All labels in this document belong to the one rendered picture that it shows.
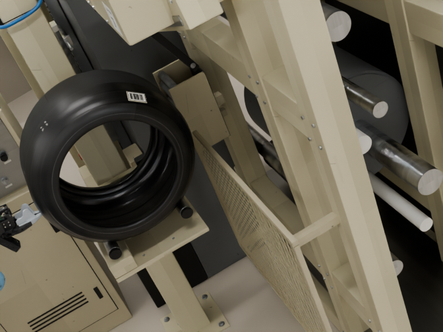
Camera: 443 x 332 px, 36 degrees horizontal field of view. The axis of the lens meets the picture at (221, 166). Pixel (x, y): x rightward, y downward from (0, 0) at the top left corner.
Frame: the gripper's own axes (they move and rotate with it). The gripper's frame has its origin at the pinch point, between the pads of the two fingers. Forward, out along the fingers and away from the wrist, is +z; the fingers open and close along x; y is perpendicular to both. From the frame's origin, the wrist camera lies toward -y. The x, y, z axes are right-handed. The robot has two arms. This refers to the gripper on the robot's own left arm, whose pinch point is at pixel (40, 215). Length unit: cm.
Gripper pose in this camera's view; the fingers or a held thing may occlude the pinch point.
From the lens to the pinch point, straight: 234.1
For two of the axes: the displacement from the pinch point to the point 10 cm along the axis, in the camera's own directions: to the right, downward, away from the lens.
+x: -3.9, -4.3, 8.1
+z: 8.9, -3.9, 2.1
